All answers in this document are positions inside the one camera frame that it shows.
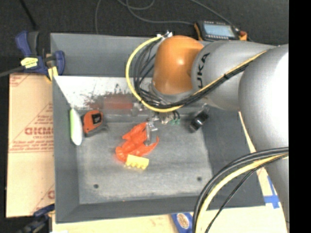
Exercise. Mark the yellow toothed plastic block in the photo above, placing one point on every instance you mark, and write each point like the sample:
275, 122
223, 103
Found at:
137, 162

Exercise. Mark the black cylinder on white bracket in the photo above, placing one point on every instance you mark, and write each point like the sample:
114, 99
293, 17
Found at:
198, 121

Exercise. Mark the orange and black tape measure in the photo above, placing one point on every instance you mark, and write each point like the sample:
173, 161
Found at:
93, 122

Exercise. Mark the orange toy lobster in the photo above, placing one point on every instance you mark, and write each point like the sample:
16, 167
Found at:
133, 144

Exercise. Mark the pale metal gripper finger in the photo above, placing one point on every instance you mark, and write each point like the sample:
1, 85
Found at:
149, 137
154, 129

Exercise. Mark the brown cardboard board, red print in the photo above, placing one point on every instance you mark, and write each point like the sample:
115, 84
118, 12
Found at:
29, 169

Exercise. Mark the grey metal bin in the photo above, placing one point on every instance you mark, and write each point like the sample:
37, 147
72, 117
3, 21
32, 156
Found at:
170, 178

